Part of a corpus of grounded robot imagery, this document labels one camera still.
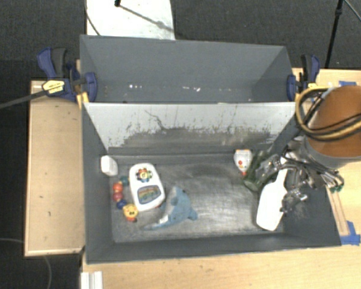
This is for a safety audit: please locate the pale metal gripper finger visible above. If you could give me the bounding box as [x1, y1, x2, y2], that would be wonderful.
[256, 157, 285, 181]
[279, 188, 309, 216]

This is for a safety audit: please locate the green clear glass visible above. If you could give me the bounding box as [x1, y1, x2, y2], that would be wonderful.
[242, 151, 273, 192]

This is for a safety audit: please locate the white plastic bottle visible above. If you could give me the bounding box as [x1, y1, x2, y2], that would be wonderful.
[255, 169, 289, 232]

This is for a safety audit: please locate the blue plush shark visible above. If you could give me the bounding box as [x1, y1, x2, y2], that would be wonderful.
[143, 185, 199, 231]

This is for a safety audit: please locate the white musical toy with beads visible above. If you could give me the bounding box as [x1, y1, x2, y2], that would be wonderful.
[112, 162, 166, 223]

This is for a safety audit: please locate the grey metal bin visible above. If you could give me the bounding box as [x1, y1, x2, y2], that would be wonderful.
[79, 34, 342, 264]

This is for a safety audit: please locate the small white box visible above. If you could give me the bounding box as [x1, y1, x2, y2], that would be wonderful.
[100, 155, 119, 177]

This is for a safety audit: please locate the pale wood board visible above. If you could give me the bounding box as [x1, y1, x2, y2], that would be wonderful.
[24, 79, 87, 257]

